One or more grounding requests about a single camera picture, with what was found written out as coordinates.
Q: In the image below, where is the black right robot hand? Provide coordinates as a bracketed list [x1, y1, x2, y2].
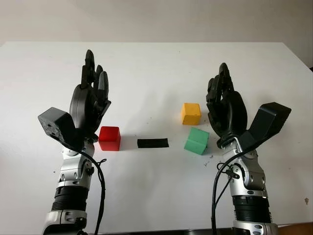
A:
[206, 62, 248, 148]

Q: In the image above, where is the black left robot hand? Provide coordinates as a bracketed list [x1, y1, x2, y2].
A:
[69, 49, 112, 142]

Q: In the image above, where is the yellow wooden block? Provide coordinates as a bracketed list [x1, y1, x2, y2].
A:
[180, 102, 201, 126]

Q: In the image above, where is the red wooden block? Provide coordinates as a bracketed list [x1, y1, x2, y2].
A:
[98, 126, 121, 151]

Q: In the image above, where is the green wooden block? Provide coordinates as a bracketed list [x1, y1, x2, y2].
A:
[183, 127, 210, 156]

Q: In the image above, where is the black tape strip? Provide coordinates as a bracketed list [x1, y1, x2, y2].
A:
[136, 138, 170, 149]

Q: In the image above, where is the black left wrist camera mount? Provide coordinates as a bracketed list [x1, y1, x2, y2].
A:
[38, 107, 84, 150]

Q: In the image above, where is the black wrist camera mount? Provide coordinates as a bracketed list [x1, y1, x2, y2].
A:
[38, 107, 84, 150]
[237, 102, 292, 154]

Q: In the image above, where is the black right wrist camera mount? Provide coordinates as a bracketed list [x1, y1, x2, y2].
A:
[237, 102, 292, 154]

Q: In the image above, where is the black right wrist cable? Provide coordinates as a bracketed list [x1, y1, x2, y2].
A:
[210, 151, 245, 235]

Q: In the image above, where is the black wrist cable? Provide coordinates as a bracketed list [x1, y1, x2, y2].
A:
[210, 151, 245, 235]
[65, 143, 108, 235]

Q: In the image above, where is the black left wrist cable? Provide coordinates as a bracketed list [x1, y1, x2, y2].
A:
[65, 143, 108, 235]

